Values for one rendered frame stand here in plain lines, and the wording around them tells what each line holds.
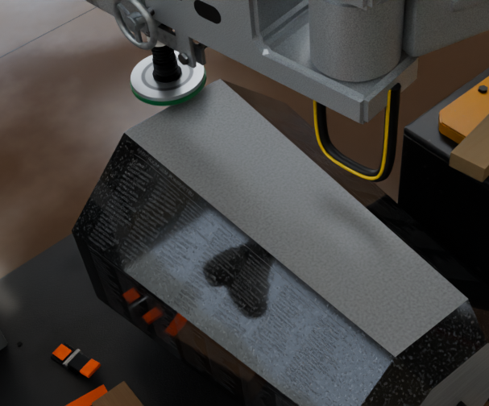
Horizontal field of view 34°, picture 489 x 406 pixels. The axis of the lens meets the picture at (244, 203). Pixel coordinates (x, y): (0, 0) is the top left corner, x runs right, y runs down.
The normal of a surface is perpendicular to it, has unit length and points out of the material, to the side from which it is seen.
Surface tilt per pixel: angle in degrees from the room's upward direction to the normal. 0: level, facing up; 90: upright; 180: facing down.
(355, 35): 90
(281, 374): 45
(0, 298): 0
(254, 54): 90
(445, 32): 90
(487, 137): 0
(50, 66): 0
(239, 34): 90
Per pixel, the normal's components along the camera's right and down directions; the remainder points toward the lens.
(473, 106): -0.08, -0.66
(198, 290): -0.59, -0.10
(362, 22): 0.04, 0.74
